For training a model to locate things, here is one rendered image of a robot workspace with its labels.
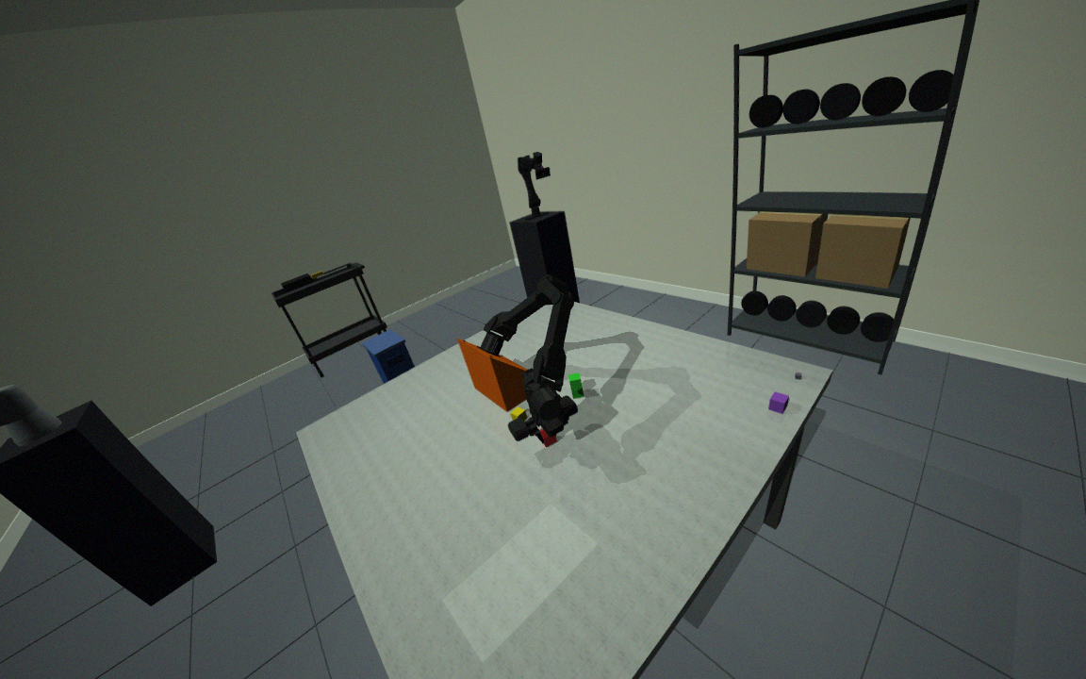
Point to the purple cube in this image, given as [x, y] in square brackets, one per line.
[778, 402]

